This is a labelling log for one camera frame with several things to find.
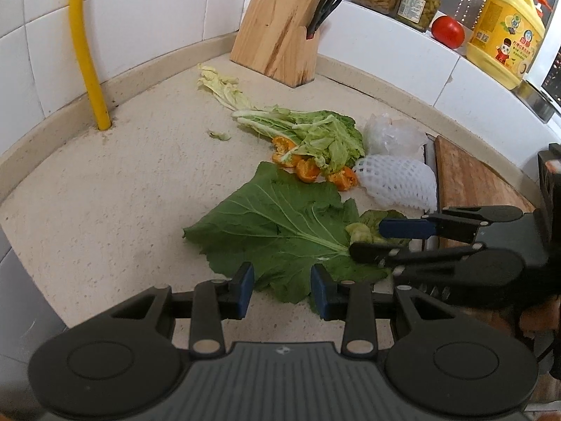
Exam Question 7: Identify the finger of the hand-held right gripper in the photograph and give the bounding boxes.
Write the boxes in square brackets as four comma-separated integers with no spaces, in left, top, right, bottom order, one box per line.
[349,242,486,275]
[378,206,486,243]

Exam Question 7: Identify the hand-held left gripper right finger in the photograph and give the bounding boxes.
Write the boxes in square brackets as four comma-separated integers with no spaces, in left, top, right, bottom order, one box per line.
[310,264,457,357]

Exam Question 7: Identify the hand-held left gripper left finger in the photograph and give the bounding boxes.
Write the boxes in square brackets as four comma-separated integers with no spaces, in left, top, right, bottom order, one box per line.
[109,262,256,358]

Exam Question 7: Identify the small green leaf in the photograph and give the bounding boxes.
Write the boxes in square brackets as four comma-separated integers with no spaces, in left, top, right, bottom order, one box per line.
[345,209,410,248]

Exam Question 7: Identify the white foam fruit net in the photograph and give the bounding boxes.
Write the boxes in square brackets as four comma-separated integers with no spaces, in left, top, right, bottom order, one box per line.
[352,153,438,212]

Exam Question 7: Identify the large green leaf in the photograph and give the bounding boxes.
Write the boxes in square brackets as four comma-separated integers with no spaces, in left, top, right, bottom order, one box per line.
[182,161,397,304]

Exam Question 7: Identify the clear plastic bag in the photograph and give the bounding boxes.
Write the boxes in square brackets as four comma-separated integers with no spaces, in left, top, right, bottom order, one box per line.
[363,113,429,157]

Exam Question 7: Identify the napa cabbage leaves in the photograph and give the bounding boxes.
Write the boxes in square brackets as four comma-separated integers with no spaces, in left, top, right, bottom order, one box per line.
[231,104,365,175]

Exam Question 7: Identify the person's right hand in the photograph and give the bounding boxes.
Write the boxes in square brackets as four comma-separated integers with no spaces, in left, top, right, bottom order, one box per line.
[517,303,552,339]

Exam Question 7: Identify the wooden cutting board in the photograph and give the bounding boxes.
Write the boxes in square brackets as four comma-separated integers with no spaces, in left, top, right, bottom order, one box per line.
[433,135,539,250]

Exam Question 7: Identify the steel container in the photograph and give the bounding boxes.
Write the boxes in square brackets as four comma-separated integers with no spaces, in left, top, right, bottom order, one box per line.
[514,78,561,124]

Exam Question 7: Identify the red tomato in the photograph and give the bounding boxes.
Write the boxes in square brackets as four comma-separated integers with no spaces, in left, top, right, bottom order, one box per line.
[431,15,465,50]

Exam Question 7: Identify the yellow detergent bottle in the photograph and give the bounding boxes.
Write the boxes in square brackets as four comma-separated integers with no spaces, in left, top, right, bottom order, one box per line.
[466,0,554,91]

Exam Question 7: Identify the yellow lidded pickle jar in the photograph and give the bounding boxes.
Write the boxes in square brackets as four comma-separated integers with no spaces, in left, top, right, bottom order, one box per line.
[397,0,443,32]

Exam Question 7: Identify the wooden knife block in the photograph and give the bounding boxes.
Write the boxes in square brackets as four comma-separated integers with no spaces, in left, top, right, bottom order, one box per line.
[230,0,331,87]

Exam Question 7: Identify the black kitchen scissors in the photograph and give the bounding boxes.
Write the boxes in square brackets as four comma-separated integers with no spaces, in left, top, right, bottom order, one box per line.
[305,0,348,39]

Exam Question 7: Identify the yellow pipe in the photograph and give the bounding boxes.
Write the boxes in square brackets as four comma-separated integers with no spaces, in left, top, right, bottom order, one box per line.
[69,0,111,131]

